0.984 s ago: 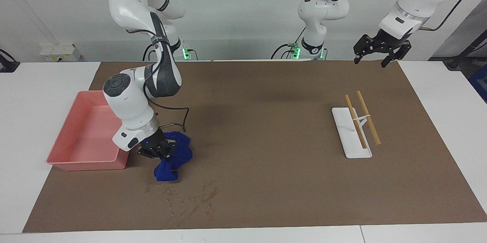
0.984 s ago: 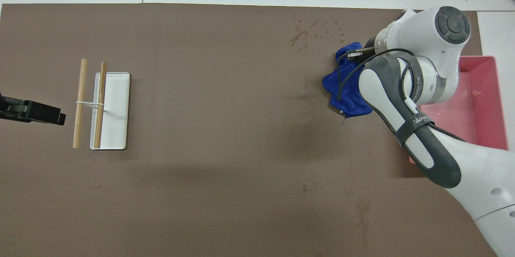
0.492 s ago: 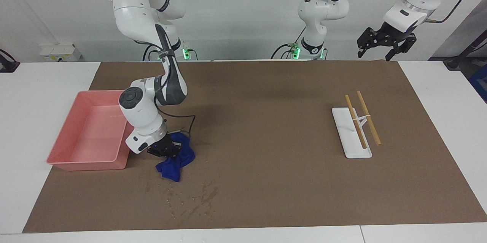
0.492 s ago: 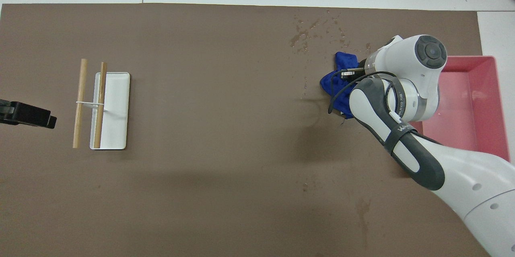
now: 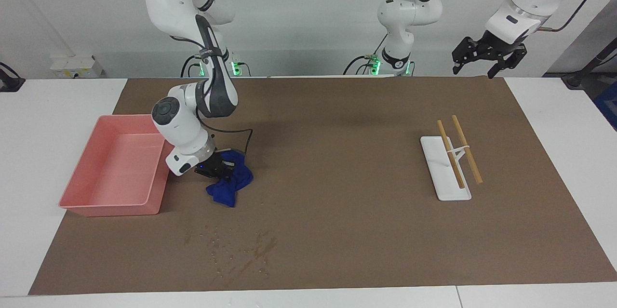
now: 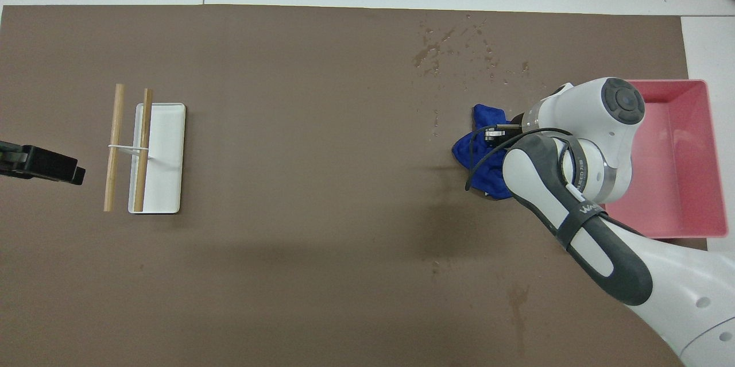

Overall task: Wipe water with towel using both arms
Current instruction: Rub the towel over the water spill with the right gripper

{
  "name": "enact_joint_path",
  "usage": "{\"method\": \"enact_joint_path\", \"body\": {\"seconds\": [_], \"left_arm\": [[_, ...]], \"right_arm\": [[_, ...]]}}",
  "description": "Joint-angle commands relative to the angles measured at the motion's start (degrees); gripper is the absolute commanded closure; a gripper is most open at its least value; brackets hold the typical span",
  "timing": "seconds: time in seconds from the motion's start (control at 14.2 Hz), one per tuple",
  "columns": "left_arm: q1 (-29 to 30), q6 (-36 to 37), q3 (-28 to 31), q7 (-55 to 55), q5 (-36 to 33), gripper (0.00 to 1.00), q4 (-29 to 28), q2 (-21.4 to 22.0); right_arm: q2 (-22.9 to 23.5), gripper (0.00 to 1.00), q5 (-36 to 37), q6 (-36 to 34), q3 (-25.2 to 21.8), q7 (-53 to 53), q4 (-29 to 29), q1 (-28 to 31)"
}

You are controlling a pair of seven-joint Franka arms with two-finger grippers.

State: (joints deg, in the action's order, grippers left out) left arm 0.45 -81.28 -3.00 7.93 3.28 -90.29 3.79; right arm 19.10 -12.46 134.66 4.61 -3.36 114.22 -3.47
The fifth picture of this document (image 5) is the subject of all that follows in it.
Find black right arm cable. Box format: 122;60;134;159
169;36;254;157

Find black stand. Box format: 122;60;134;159
562;38;617;89

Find black right base cable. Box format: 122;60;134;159
181;53;203;77

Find black base cable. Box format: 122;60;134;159
181;53;203;77
343;33;389;76

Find brown table mat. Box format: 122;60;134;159
28;76;617;295

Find wooden rack rod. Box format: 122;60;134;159
437;120;466;189
452;115;484;185

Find blue crate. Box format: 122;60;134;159
593;81;617;130

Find black clamp mount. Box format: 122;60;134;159
0;62;26;93

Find pink plastic bin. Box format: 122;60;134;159
59;114;179;217

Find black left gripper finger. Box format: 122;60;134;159
452;37;480;76
488;44;527;79

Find white power strip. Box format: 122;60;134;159
51;55;104;79

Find white towel rack base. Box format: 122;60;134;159
420;135;472;201

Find blue towel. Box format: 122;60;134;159
206;149;254;208

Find black left base cable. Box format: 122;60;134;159
343;33;389;76

